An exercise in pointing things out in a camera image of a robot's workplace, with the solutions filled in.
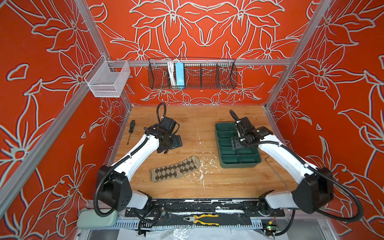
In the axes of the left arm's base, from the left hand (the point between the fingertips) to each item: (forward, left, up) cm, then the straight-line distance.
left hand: (174, 144), depth 82 cm
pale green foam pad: (-36, +37, -10) cm, 53 cm away
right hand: (+3, -36, 0) cm, 36 cm away
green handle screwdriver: (+22, +35, -12) cm, 42 cm away
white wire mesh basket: (+35, +47, +17) cm, 61 cm away
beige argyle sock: (-10, -1, -13) cm, 16 cm away
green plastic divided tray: (-1, -35, -13) cm, 37 cm away
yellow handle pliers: (-33, -13, -12) cm, 38 cm away
